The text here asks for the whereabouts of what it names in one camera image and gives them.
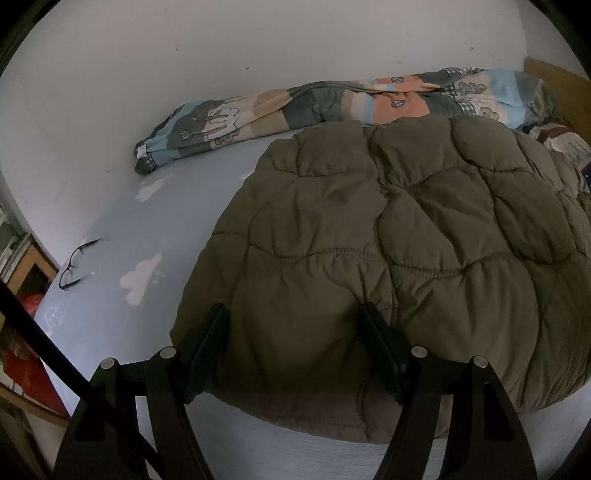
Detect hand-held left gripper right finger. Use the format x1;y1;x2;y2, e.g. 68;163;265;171
359;302;539;480

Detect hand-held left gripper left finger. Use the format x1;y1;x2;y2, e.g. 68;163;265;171
52;302;230;480

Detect olive puffer jacket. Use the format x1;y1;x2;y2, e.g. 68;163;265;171
170;113;591;445

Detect pale blue fleece blanket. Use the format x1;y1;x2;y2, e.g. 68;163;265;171
148;383;591;480

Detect light blue cloud bed sheet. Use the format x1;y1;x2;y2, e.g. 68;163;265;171
33;121;305;462

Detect black eyeglasses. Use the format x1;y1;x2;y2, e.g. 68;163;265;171
58;237;106;291

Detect round wooden table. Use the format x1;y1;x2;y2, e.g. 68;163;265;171
0;383;70;430

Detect wooden cabinet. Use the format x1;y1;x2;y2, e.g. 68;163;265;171
0;203;61;301

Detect patchwork cartoon quilt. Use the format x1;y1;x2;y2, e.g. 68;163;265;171
134;67;561;176

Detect navy star print pillow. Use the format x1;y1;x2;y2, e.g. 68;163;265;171
524;121;591;195

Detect wooden headboard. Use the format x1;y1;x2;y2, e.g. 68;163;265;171
524;58;591;139

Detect thick black cable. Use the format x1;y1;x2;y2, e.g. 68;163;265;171
0;281;160;467

